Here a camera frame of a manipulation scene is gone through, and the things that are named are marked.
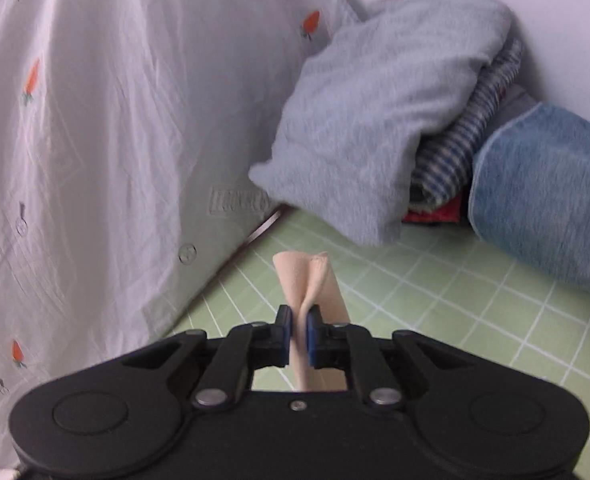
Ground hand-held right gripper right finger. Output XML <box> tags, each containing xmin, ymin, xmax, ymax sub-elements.
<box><xmin>305</xmin><ymin>305</ymin><xmax>470</xmax><ymax>409</ymax></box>

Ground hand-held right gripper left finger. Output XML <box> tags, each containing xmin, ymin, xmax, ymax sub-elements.
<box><xmin>118</xmin><ymin>305</ymin><xmax>294</xmax><ymax>409</ymax></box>

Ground beige tights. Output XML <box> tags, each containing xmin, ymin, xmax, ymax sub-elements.
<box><xmin>272</xmin><ymin>251</ymin><xmax>352</xmax><ymax>392</ymax></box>

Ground green grid mat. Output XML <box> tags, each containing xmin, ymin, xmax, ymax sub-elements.
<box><xmin>167</xmin><ymin>207</ymin><xmax>590</xmax><ymax>480</ymax></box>

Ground red cloth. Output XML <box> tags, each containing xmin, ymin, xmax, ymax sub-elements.
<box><xmin>402</xmin><ymin>195</ymin><xmax>463</xmax><ymax>224</ymax></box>

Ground blue striped cloth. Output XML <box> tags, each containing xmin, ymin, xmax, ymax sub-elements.
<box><xmin>409</xmin><ymin>37</ymin><xmax>526</xmax><ymax>211</ymax></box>

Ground light grey cloth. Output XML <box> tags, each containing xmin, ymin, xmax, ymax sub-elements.
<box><xmin>248</xmin><ymin>0</ymin><xmax>513</xmax><ymax>247</ymax></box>

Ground blue towel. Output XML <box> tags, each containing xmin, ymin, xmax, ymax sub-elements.
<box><xmin>467</xmin><ymin>102</ymin><xmax>590</xmax><ymax>311</ymax></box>

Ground white carrot print sheet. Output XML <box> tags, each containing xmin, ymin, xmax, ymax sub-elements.
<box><xmin>0</xmin><ymin>0</ymin><xmax>366</xmax><ymax>476</ymax></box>

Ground dark bed rail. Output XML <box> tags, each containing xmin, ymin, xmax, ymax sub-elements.
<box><xmin>245</xmin><ymin>210</ymin><xmax>283</xmax><ymax>246</ymax></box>

